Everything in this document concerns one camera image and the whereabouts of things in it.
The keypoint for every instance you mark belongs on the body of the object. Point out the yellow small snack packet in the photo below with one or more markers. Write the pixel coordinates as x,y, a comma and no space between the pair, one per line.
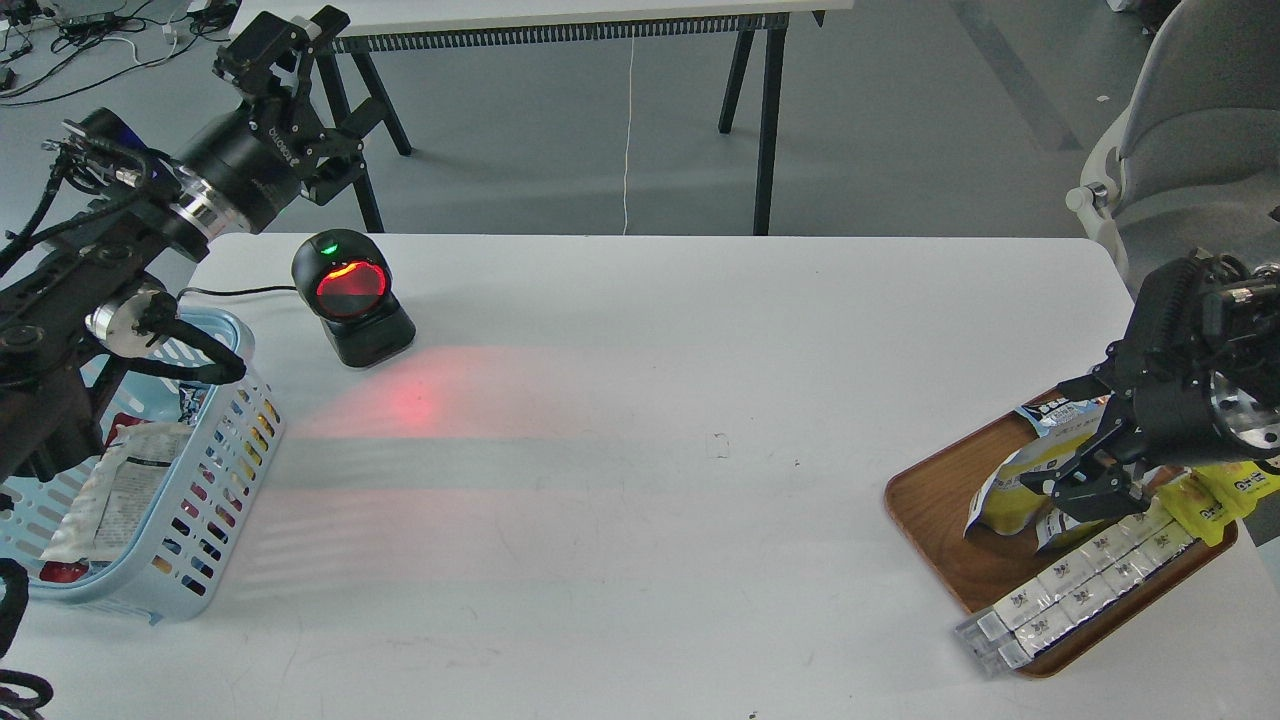
1196,510

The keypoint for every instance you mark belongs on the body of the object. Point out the white table with black legs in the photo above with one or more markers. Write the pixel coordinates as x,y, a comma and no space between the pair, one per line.
387,26

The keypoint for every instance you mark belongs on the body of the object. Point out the yellow white snack pouch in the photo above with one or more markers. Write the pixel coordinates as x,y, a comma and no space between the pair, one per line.
1004,505

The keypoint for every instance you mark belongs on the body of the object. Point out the black barcode scanner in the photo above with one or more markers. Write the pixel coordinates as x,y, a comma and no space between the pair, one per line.
346,281

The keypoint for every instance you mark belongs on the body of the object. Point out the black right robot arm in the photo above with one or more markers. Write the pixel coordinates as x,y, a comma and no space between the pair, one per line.
1223,318

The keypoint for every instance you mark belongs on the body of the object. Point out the red snack pack in basket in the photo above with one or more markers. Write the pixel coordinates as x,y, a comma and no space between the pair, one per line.
64,572

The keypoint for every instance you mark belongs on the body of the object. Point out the light blue plastic basket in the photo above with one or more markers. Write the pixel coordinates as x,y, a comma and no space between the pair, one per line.
52,440

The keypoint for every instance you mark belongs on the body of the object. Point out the wooden tray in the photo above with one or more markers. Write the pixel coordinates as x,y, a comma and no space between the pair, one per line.
930,501

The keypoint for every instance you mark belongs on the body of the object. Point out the blue snack bag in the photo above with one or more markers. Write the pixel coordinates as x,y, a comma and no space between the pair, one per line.
1044,416

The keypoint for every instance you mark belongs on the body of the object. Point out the yellow white flat pouch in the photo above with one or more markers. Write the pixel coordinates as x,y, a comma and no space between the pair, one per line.
1082,505

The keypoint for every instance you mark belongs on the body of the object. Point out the white snack bag in basket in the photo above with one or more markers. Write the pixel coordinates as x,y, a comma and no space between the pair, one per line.
111,505

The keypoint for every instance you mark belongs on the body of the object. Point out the clear pack of white cubes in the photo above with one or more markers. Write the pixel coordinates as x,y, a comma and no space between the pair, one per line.
1072,592

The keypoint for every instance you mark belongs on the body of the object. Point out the grey office chair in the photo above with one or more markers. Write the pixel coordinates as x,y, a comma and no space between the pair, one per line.
1191,162

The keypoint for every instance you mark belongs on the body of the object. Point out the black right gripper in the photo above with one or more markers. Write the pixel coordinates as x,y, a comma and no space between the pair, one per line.
1162,418

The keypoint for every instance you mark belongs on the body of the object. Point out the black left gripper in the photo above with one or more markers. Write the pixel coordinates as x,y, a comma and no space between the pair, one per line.
260,157

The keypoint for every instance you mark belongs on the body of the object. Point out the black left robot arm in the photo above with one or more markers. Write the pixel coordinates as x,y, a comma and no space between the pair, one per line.
89,313

